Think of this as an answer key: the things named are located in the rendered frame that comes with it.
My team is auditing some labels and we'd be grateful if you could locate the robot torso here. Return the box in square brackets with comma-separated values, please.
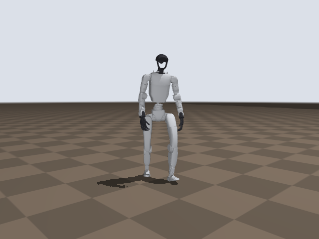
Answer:
[149, 71, 171, 121]

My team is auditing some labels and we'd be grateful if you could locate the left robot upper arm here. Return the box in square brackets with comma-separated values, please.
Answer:
[171, 75, 180, 101]

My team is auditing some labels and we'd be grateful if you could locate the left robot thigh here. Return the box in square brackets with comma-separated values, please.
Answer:
[165, 113, 178, 153]

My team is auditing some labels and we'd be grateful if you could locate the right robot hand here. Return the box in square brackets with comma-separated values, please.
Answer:
[139, 111, 150, 131]

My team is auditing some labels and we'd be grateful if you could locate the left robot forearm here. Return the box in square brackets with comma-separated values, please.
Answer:
[175, 94, 184, 116]

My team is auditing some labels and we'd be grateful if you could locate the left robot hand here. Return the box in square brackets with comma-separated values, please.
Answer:
[178, 112, 184, 131]

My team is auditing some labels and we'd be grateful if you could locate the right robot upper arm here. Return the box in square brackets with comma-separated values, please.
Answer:
[140, 74, 152, 100]

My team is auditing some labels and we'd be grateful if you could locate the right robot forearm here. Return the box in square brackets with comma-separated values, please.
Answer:
[138, 92, 145, 116]

